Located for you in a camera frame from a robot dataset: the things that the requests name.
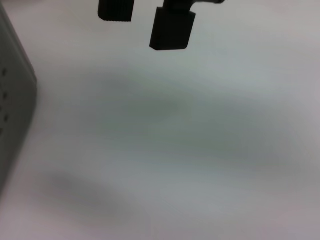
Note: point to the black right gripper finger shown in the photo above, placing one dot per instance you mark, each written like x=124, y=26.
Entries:
x=172, y=30
x=115, y=11

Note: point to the grey perforated plastic storage bin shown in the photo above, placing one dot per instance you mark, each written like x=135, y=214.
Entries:
x=15, y=112

